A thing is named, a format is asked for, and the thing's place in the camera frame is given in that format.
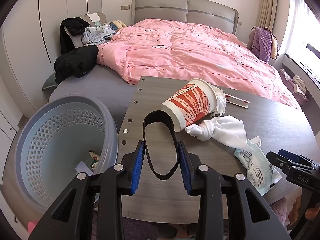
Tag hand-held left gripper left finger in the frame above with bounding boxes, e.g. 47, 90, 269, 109
27, 140, 145, 240

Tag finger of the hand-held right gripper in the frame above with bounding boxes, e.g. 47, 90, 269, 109
278, 149, 319, 167
266, 151, 295, 172

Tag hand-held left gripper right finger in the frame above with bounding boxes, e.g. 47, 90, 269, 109
177, 140, 292, 240

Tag pale blue wipes packet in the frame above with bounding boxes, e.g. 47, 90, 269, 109
234, 136, 282, 195

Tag white tissue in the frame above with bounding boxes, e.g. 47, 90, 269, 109
185, 115, 254, 153

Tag black elastic band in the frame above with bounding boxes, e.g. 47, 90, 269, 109
142, 110, 180, 180

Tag red striped paper cup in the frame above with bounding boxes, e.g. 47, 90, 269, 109
161, 78, 224, 132

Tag playing card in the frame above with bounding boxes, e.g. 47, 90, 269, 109
225, 93, 250, 110

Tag blue perforated plastic basket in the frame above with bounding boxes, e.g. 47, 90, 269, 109
18, 94, 118, 212

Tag beige clothes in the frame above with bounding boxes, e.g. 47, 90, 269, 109
292, 75, 307, 98

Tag beige cloth on sill bench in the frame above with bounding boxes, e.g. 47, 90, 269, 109
279, 69, 310, 103

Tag grey bed sheet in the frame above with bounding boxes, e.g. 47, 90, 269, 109
47, 66, 143, 103

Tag yellow quilted garment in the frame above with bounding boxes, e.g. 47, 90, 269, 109
270, 34, 279, 59

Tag pink duvet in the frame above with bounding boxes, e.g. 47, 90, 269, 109
96, 18, 300, 110

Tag black jacket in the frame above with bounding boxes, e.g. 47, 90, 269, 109
54, 45, 99, 84

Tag window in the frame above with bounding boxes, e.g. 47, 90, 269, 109
282, 0, 320, 90

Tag white cabinet doors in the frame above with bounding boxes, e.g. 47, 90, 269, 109
0, 75, 25, 155

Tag light blue garment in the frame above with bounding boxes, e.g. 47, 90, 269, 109
82, 24, 117, 46

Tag beige curtain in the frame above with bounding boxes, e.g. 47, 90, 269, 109
257, 0, 279, 30

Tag grey cushion with white label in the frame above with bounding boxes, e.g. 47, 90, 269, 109
85, 11, 108, 28

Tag black garment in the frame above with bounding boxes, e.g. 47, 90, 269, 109
60, 17, 90, 55

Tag grey padded headboard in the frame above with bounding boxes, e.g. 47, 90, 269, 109
131, 0, 239, 35

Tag white wardrobe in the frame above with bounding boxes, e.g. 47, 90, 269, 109
0, 0, 103, 115

